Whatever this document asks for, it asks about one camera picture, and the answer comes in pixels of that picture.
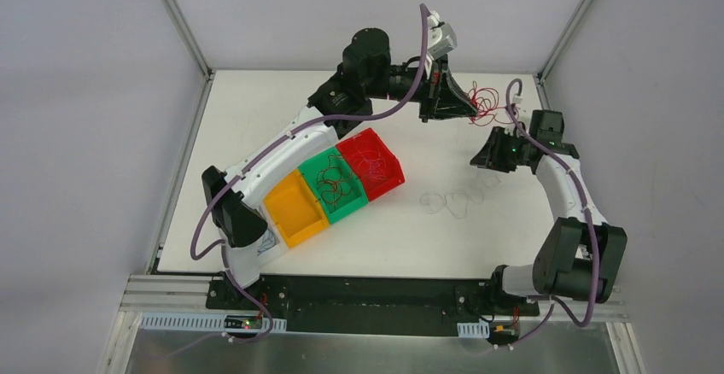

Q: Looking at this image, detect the red cable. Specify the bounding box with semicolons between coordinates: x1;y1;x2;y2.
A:
314;153;354;209
466;81;513;126

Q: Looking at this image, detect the white cable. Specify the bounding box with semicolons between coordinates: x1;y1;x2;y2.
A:
419;173;502;219

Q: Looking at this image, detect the pink cable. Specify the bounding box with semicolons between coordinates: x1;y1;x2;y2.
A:
353;139;400;187

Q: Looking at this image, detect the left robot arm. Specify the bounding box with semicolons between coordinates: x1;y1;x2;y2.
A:
190;21;475;310

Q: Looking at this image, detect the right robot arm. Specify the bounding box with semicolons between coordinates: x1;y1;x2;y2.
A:
470;110;628;314

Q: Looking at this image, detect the red plastic bin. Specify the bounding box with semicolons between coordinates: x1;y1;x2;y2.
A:
336;128;406;202

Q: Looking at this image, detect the green plastic bin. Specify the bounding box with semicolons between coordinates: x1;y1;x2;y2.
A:
298;147;369;224

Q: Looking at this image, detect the yellow plastic bin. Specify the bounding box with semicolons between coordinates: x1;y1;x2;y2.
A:
263;169;330;248

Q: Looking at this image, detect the clear plastic bin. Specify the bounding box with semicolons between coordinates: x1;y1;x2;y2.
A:
257;225;289;266

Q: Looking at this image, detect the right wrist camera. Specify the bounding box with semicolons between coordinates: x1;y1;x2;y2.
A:
511;95;525;127

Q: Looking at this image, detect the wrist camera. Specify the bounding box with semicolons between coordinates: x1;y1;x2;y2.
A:
427;11;458;60
511;95;525;127

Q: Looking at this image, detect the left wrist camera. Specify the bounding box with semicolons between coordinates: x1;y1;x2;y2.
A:
427;11;458;60

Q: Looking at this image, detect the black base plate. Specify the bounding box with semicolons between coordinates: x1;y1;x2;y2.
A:
206;274;540;336

